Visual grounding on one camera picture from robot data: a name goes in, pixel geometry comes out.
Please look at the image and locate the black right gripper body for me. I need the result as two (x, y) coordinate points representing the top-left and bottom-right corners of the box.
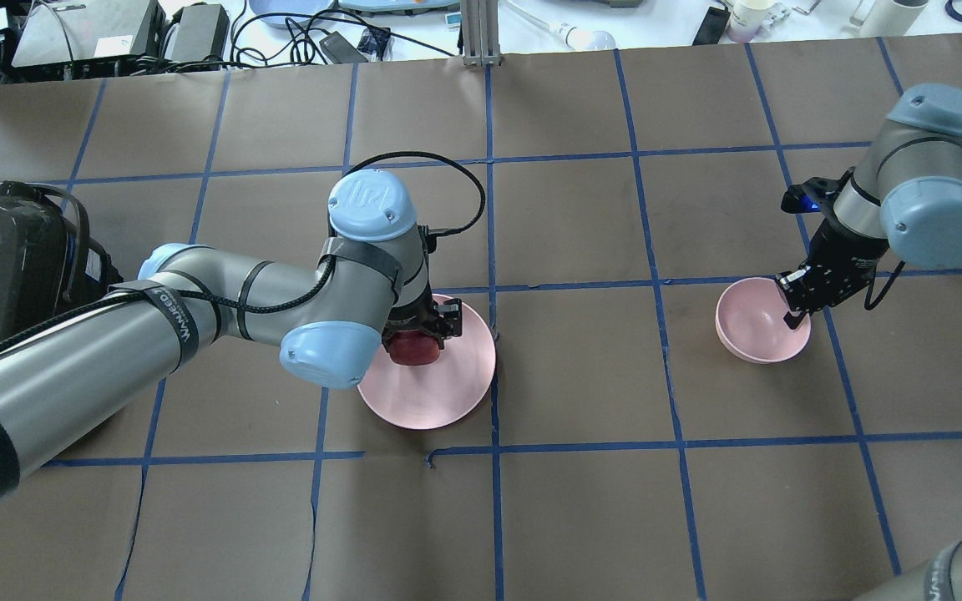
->
(775, 220), (887, 316)

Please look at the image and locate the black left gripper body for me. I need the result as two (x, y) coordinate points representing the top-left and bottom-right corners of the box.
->
(382, 284), (449, 350)

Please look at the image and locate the red apple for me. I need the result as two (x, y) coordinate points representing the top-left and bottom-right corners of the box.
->
(385, 330), (442, 366)

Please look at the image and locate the pink bowl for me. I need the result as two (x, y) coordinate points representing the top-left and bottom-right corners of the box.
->
(714, 277), (812, 365)

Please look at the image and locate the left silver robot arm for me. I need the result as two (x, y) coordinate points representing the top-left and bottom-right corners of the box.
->
(0, 167), (462, 501)

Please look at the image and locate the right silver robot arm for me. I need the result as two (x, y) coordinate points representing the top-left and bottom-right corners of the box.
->
(774, 83), (962, 600)

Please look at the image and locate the pink plate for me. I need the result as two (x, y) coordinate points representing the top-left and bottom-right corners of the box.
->
(357, 303), (496, 430)

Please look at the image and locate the white paper cup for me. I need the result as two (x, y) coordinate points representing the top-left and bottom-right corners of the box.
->
(850, 1), (929, 38)

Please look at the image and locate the white purple cup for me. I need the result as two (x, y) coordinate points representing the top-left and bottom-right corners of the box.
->
(727, 0), (777, 44)

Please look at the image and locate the light bulb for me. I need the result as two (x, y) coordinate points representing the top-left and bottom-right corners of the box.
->
(500, 1), (618, 51)

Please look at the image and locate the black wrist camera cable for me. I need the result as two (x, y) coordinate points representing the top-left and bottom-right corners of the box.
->
(346, 151), (487, 239)

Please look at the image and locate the aluminium frame post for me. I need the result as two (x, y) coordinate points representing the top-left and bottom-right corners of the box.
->
(458, 0), (503, 66)

